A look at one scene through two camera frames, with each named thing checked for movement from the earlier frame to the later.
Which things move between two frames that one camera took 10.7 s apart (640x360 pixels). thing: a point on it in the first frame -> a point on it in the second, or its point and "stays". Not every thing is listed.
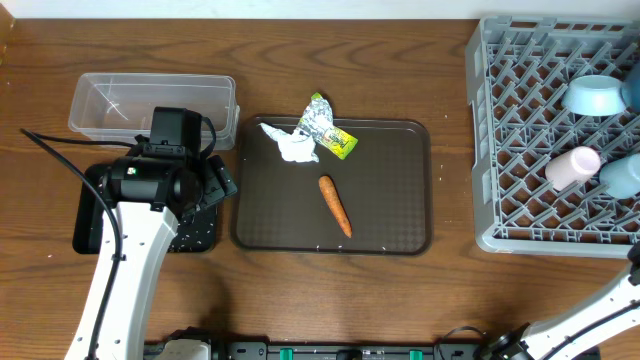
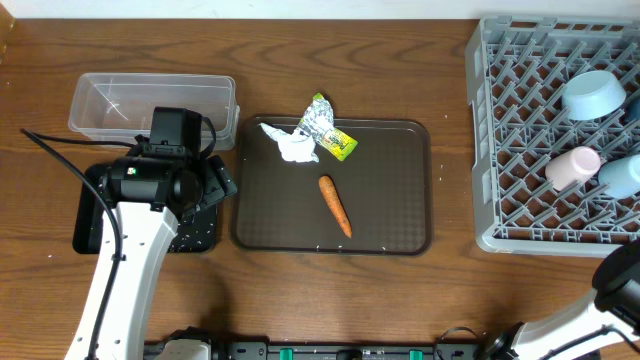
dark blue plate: (630, 88) -> (632, 111)
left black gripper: (221, 185) stays
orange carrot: (336, 204) stays
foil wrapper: (316, 119) stays
